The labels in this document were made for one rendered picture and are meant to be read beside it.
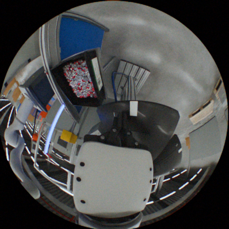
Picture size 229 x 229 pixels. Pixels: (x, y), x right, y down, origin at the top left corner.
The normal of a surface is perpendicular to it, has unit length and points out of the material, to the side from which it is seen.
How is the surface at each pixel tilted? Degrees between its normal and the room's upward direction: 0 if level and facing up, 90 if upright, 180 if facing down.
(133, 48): 0
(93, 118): 90
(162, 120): 52
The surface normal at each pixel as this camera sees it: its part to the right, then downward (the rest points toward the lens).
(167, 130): -0.41, 0.11
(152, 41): -0.17, 0.85
